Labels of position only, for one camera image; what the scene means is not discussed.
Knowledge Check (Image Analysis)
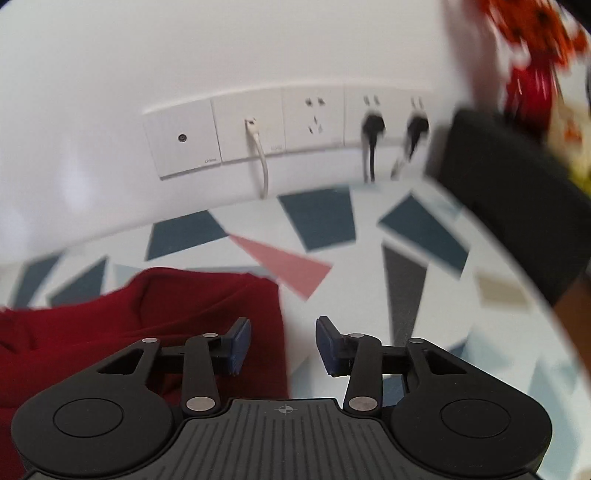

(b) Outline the white wall plate data port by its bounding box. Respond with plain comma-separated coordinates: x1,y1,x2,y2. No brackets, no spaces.
211,91,286,163

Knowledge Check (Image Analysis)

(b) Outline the black power plug cable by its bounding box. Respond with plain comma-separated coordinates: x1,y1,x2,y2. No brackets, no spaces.
390,113,431,181
360,108,387,184

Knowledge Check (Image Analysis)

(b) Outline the black box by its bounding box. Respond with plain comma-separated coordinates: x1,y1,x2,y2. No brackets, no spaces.
431,108,591,306

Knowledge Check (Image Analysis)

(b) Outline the white wall power socket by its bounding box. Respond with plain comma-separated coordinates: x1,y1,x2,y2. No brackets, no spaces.
344,87,394,146
392,88,437,143
281,87,346,152

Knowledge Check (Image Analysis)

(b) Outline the red garment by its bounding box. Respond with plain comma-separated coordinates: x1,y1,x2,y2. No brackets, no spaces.
0,267,290,480

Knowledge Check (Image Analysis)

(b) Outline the orange red decoration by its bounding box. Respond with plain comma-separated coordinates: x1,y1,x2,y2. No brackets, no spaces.
478,0,589,68

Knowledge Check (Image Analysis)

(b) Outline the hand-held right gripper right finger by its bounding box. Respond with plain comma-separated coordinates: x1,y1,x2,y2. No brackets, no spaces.
315,316,468,412

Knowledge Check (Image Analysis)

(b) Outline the red round ornament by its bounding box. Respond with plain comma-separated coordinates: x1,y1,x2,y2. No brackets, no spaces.
503,65,560,123

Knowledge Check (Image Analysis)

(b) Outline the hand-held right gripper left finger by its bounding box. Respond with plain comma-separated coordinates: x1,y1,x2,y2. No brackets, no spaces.
96,316,253,415

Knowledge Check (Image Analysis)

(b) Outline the white cable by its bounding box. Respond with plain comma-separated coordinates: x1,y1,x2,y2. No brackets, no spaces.
245,117,271,200

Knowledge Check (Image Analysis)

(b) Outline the white wall plate round jack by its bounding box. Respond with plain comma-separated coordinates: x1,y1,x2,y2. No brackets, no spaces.
142,98,221,182

